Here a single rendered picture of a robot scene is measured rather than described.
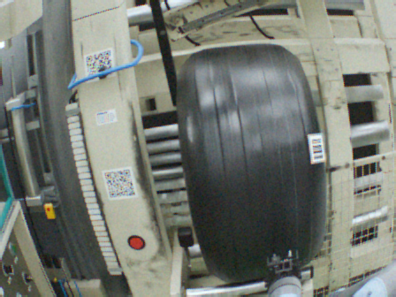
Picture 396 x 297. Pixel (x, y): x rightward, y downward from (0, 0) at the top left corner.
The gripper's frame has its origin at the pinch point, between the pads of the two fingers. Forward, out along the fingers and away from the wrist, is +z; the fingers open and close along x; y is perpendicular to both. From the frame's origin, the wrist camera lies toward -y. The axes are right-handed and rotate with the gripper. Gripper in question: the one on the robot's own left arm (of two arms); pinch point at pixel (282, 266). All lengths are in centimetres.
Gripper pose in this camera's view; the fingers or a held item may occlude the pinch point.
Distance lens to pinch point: 165.5
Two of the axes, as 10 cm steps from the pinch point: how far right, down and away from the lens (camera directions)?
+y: -1.7, -9.6, -2.3
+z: 0.4, -2.4, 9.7
